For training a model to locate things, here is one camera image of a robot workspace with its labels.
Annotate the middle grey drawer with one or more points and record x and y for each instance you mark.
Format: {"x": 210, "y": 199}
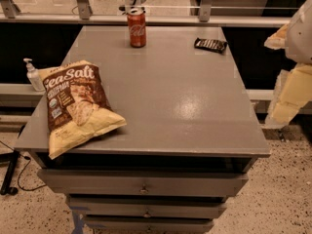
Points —
{"x": 145, "y": 207}

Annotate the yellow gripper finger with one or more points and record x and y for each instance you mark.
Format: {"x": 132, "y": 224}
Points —
{"x": 277, "y": 40}
{"x": 293, "y": 90}

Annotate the white pump dispenser bottle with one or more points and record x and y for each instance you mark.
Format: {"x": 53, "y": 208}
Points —
{"x": 33, "y": 76}

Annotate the top grey drawer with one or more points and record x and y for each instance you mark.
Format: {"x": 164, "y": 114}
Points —
{"x": 143, "y": 183}

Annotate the grey drawer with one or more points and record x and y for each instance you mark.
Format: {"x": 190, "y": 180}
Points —
{"x": 143, "y": 183}
{"x": 149, "y": 224}
{"x": 145, "y": 207}

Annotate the red coke can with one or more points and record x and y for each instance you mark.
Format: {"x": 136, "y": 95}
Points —
{"x": 136, "y": 24}

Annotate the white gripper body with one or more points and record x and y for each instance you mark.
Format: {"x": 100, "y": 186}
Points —
{"x": 301, "y": 38}

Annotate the bottom grey drawer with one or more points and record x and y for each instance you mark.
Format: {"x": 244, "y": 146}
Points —
{"x": 149, "y": 224}

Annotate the black candy bar wrapper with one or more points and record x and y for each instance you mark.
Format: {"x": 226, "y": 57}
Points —
{"x": 212, "y": 45}

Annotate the brown sea salt chip bag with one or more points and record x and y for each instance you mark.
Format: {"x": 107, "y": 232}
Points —
{"x": 78, "y": 108}

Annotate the grey drawer cabinet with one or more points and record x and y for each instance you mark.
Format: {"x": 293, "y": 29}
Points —
{"x": 186, "y": 110}

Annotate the black stand leg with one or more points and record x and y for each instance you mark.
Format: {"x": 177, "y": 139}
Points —
{"x": 10, "y": 160}

